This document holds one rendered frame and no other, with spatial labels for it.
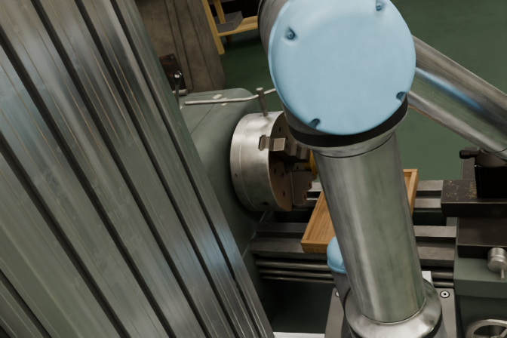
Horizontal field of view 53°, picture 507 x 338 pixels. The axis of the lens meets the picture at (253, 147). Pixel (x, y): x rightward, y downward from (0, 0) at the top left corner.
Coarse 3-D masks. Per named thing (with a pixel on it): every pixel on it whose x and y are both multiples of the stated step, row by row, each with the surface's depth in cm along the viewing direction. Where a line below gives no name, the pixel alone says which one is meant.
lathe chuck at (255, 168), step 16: (272, 112) 156; (256, 128) 150; (272, 128) 149; (288, 128) 159; (256, 144) 147; (240, 160) 149; (256, 160) 146; (272, 160) 148; (256, 176) 147; (272, 176) 147; (256, 192) 149; (272, 192) 147; (288, 192) 157; (272, 208) 154; (288, 208) 156
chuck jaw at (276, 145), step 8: (264, 136) 148; (264, 144) 147; (272, 144) 147; (280, 144) 146; (288, 144) 148; (296, 144) 149; (280, 152) 147; (288, 152) 148; (296, 152) 148; (304, 152) 150; (288, 160) 152; (296, 160) 151; (304, 160) 151
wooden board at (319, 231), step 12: (408, 180) 164; (408, 192) 156; (324, 204) 166; (312, 216) 160; (324, 216) 162; (312, 228) 157; (324, 228) 157; (312, 240) 151; (324, 240) 152; (312, 252) 152; (324, 252) 150
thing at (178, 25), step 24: (144, 0) 432; (168, 0) 428; (192, 0) 449; (144, 24) 443; (168, 24) 441; (192, 24) 441; (168, 48) 453; (192, 48) 451; (216, 48) 505; (168, 72) 464; (192, 72) 464; (216, 72) 486
